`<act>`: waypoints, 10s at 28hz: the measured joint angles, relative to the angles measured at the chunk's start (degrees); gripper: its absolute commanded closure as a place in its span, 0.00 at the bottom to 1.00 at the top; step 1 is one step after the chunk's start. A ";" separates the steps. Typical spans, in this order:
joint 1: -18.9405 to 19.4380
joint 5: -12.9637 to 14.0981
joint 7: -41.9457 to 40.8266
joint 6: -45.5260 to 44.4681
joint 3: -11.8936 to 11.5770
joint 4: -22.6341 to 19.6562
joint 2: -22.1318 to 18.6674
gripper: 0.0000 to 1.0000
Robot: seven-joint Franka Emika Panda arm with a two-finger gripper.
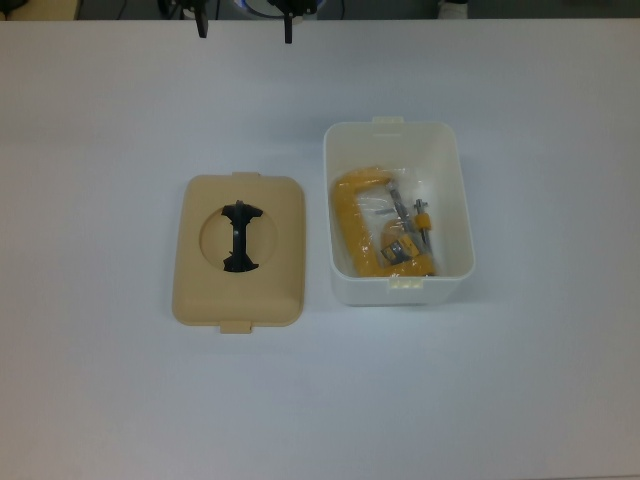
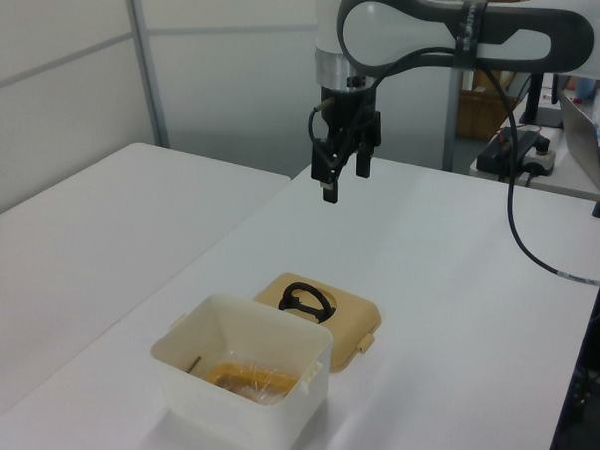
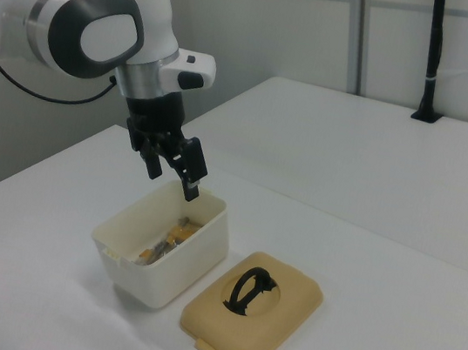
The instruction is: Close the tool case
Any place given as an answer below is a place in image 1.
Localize black folding lid handle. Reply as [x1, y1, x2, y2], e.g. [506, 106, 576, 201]
[221, 198, 265, 274]

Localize tan plastic case lid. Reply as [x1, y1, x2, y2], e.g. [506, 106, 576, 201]
[169, 171, 307, 335]

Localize white plastic tool case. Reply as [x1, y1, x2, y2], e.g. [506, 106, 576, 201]
[322, 115, 476, 307]

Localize yellow C-clamp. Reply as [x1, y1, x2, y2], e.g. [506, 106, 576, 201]
[329, 167, 440, 279]

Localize clear plastic bag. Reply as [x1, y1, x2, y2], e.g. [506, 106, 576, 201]
[331, 167, 445, 279]

